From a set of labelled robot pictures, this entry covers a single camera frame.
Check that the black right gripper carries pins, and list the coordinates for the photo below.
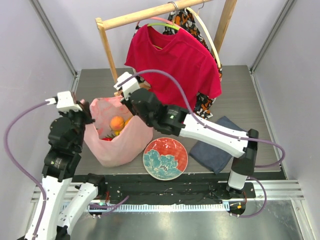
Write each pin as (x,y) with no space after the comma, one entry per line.
(129,102)

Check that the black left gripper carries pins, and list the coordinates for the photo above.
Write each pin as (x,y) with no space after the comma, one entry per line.
(85,112)

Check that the yellow green mango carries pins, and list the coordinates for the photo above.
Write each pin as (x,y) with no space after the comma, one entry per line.
(127,121)

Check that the pink plastic bag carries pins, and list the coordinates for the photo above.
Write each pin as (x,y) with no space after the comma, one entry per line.
(123,148)

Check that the orange peach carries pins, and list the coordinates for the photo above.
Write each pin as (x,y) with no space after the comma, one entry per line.
(117,123)

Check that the red bell pepper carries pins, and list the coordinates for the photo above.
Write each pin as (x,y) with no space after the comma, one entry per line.
(107,139)

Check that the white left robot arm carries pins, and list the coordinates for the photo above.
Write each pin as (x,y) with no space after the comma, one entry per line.
(66,139)

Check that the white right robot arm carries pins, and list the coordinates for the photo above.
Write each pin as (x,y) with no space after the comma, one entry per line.
(177,121)

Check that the patterned ceramic plate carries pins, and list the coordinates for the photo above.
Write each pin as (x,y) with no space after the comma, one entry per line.
(165,158)

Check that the red t-shirt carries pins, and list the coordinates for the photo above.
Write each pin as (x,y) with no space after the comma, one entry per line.
(180,55)

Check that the green clothes hanger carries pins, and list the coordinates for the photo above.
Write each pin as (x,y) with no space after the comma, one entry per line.
(164,25)

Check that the patterned black orange garment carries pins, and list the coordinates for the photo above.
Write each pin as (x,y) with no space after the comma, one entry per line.
(185,20)

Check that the folded grey towel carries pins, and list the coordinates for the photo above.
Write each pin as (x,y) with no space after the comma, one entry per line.
(211,157)

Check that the cream wooden hanger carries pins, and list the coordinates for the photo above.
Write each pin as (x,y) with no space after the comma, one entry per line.
(207,34)

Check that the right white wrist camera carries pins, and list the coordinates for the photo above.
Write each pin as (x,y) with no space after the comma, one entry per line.
(127,84)

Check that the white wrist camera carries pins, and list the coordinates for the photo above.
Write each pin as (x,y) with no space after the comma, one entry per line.
(127,84)
(65,101)

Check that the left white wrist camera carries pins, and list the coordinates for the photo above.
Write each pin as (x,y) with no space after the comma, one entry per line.
(65,101)

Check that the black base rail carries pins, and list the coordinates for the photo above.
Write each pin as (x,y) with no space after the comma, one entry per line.
(188,189)

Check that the white cable duct strip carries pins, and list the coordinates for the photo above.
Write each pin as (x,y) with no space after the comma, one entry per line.
(143,208)

